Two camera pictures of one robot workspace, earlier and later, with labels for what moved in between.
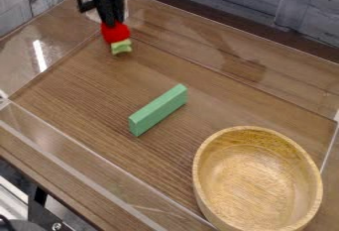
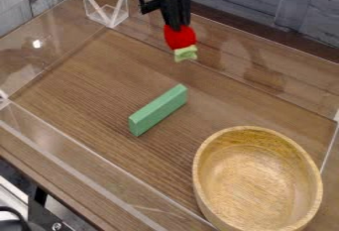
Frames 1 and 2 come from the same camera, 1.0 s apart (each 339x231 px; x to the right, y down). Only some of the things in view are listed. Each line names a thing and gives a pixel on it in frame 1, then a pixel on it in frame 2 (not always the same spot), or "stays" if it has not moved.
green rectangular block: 157,110 stays
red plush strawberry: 117,35 → 182,41
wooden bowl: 257,180 stays
